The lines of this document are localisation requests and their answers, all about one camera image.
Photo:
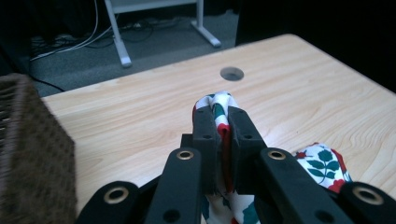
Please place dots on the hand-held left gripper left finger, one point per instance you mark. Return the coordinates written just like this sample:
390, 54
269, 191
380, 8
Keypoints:
205, 137

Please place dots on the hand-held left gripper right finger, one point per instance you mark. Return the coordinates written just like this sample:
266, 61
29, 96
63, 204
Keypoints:
246, 137

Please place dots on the white red rose print shirt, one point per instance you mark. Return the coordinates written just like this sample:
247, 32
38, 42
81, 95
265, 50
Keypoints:
323, 165

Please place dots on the brown woven basket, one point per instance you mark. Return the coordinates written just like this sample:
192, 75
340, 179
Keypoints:
34, 161

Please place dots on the grey round table grommet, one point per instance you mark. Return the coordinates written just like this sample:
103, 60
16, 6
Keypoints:
232, 74

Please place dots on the white metal stand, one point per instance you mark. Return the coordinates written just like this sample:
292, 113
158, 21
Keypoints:
120, 40

